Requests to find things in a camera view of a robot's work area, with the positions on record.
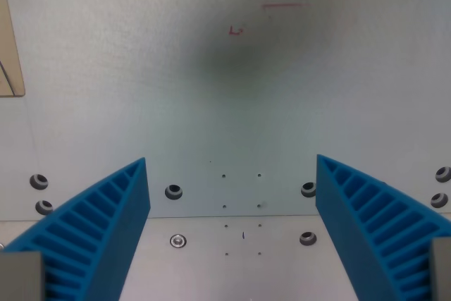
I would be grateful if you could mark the silver countersunk screw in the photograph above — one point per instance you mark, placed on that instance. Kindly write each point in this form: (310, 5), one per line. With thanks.
(178, 241)

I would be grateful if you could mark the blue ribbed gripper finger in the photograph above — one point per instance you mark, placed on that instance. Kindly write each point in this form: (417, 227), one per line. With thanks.
(356, 223)
(105, 223)

